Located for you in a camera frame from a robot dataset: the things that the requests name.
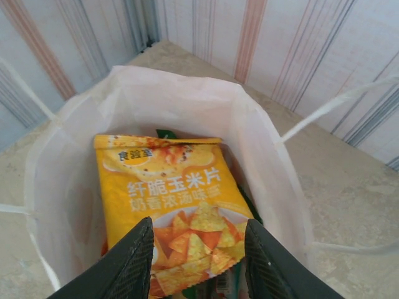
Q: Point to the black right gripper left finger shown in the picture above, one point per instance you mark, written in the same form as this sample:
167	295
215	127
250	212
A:
124	264

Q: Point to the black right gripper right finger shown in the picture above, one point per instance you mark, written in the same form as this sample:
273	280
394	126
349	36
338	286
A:
274	271

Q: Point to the yellow corn chips bag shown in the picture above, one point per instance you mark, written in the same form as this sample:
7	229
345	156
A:
168	187

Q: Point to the green snack bag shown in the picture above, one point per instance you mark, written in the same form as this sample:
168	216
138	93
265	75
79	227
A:
166	134

